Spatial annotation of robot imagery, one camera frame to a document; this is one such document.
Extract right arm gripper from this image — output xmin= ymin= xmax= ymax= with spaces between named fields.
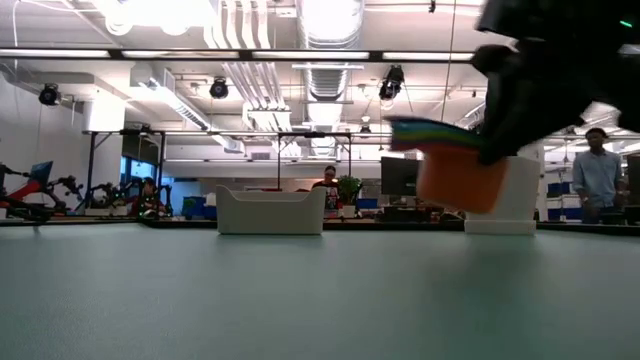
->
xmin=471 ymin=43 xmax=640 ymax=167

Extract red measuring cup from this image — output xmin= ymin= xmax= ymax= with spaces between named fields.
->
xmin=388 ymin=142 xmax=509 ymax=215

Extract green measuring cup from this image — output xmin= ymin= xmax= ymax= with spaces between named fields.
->
xmin=389 ymin=125 xmax=486 ymax=146

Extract teal measuring cup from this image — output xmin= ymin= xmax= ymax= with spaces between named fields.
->
xmin=388 ymin=120 xmax=485 ymax=142

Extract white plastic basket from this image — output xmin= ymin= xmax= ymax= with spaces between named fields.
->
xmin=215 ymin=184 xmax=328 ymax=236

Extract white hexagonal plant pot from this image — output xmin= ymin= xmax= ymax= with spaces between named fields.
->
xmin=463 ymin=155 xmax=542 ymax=236

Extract standing person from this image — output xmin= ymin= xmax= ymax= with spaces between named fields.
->
xmin=571 ymin=127 xmax=626 ymax=225

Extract black computer monitor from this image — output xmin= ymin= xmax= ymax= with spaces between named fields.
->
xmin=380 ymin=156 xmax=422 ymax=197

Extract black ceiling spotlight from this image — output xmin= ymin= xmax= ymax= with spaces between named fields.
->
xmin=208 ymin=76 xmax=230 ymax=100
xmin=378 ymin=64 xmax=406 ymax=102
xmin=38 ymin=83 xmax=63 ymax=107

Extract leafy green potted plant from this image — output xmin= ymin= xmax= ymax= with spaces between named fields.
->
xmin=337 ymin=174 xmax=364 ymax=219

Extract overhead light bar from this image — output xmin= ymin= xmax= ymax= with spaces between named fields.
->
xmin=0 ymin=47 xmax=476 ymax=63

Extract seated person near robots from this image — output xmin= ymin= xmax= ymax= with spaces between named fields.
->
xmin=135 ymin=177 xmax=167 ymax=219

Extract background robot arms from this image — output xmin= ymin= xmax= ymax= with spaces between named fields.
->
xmin=0 ymin=159 xmax=86 ymax=222

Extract seated person facing camera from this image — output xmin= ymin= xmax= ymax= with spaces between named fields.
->
xmin=311 ymin=164 xmax=341 ymax=212

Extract silver ventilation duct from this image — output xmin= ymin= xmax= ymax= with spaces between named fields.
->
xmin=294 ymin=0 xmax=367 ymax=157

